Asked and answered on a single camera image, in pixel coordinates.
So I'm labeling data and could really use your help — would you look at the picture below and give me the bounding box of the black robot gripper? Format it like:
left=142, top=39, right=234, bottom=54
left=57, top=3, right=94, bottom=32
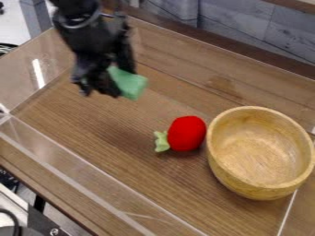
left=53, top=10, right=135, bottom=98

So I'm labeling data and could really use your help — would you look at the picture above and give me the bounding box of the green foam block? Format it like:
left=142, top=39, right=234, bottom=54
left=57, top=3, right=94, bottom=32
left=106, top=66, right=147, bottom=100

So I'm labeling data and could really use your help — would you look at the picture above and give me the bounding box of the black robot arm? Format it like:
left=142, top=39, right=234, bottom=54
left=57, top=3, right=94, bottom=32
left=50, top=0, right=135, bottom=98

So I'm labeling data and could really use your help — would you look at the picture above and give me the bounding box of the brown wooden bowl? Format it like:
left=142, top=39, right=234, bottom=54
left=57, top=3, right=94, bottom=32
left=206, top=106, right=315, bottom=200

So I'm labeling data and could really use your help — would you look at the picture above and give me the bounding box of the red plush strawberry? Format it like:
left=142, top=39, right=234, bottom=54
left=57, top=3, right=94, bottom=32
left=153, top=116, right=206, bottom=152

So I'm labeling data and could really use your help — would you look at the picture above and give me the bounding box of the clear acrylic tray wall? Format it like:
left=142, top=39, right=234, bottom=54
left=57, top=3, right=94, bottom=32
left=0, top=17, right=315, bottom=236

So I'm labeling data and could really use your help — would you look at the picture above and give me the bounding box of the black cable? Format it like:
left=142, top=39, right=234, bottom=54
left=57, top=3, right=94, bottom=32
left=0, top=207, right=22, bottom=236

